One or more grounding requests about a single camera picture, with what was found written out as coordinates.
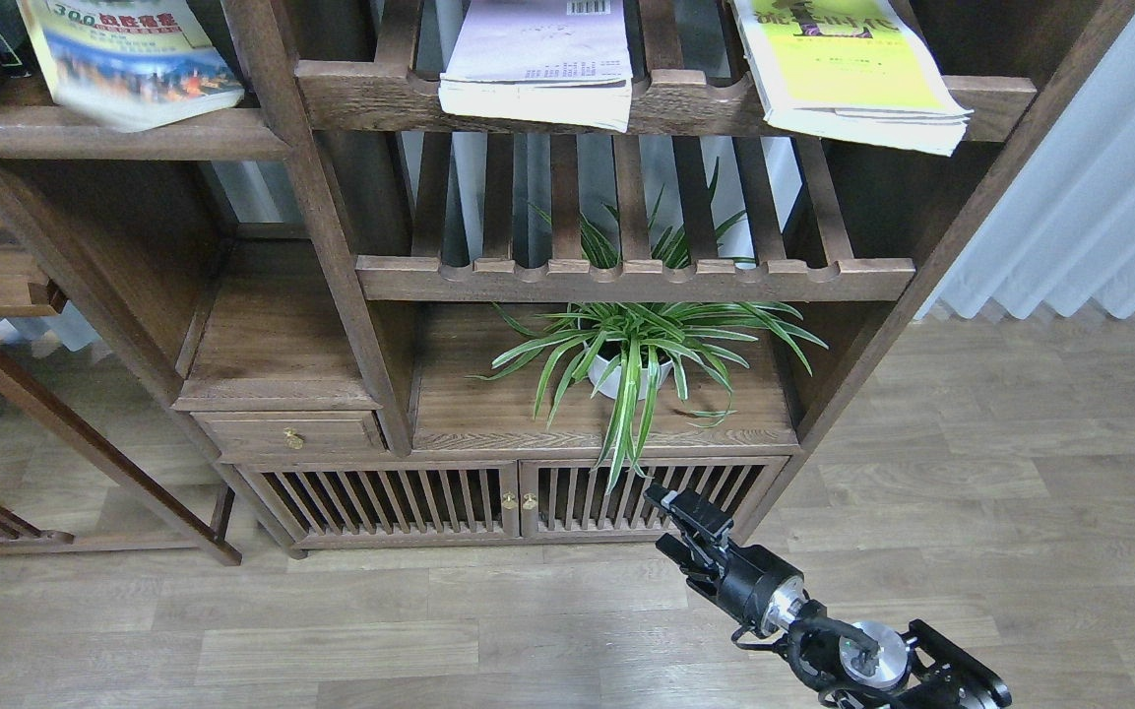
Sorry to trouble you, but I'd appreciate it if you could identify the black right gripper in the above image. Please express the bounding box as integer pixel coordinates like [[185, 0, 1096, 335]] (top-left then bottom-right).
[[644, 482, 807, 636]]

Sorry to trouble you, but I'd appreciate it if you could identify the colourful cover paperback book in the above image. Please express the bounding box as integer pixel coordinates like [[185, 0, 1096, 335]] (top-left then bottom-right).
[[18, 1, 244, 133]]

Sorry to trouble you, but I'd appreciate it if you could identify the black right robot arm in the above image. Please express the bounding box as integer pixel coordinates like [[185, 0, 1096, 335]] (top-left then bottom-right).
[[645, 483, 1014, 708]]

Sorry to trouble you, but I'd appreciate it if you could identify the white plant pot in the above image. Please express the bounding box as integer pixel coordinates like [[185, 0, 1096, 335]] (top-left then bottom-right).
[[587, 354, 673, 400]]

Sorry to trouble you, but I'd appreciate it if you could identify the green spider plant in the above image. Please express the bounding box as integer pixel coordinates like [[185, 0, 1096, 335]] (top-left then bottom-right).
[[476, 158, 829, 495]]

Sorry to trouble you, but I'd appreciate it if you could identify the dark wooden bookshelf cabinet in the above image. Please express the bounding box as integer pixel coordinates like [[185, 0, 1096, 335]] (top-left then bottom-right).
[[0, 1, 1135, 557]]

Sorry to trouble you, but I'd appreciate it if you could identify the brass drawer knob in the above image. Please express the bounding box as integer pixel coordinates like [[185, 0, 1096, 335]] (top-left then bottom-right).
[[284, 429, 305, 450]]

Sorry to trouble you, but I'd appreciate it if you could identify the white lavender book stack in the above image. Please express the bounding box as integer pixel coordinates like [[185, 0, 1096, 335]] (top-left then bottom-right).
[[438, 1, 633, 133]]

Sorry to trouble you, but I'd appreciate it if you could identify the yellow green magazine stack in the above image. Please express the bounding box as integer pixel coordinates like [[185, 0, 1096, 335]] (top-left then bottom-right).
[[732, 1, 972, 157]]

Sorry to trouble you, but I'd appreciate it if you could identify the white pleated curtain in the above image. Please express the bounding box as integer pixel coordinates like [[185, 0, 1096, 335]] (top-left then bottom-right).
[[918, 17, 1135, 319]]

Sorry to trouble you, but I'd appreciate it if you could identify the dark book top left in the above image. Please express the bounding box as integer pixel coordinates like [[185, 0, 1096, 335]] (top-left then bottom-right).
[[0, 1, 37, 78]]

